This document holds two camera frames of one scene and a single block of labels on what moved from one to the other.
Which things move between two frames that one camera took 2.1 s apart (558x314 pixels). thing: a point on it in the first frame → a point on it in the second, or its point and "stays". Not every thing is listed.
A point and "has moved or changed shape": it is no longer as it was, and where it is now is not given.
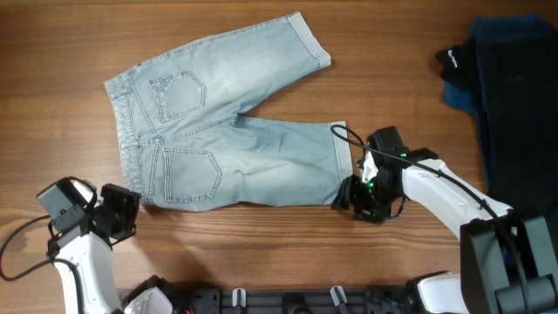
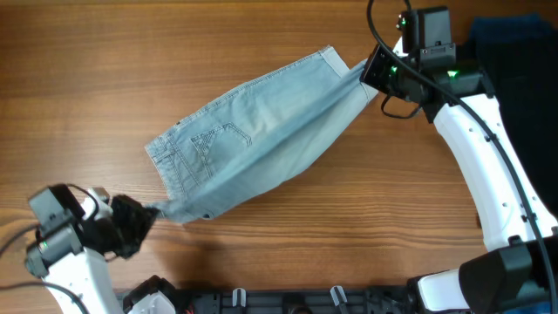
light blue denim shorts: [184, 143] has moved or changed shape
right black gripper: [349, 192] → [371, 75]
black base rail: [341, 300] stays
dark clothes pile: [506, 75] stays
